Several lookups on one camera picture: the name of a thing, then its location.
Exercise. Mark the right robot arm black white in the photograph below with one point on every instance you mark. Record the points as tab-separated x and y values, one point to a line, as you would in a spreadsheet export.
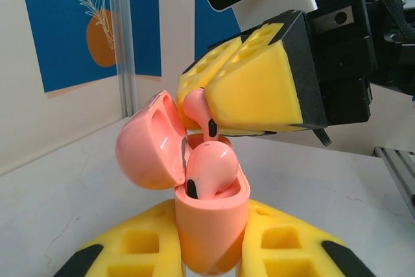
395	59

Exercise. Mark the pink earbud charging case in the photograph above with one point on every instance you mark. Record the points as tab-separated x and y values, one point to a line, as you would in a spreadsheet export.
210	225

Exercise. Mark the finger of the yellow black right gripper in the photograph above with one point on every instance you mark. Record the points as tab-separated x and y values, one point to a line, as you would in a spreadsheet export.
201	66
259	89

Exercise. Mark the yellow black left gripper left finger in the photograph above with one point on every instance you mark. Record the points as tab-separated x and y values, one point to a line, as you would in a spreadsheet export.
136	251

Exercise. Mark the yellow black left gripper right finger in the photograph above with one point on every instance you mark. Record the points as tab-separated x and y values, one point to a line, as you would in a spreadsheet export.
285	251

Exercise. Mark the blue poster fern orange circle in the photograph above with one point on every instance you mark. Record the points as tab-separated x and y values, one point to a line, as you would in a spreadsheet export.
52	30

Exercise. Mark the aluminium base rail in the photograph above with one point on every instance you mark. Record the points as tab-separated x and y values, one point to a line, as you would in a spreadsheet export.
398	166

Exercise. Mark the aluminium corner post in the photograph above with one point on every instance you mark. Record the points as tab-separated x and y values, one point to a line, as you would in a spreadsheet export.
123	63

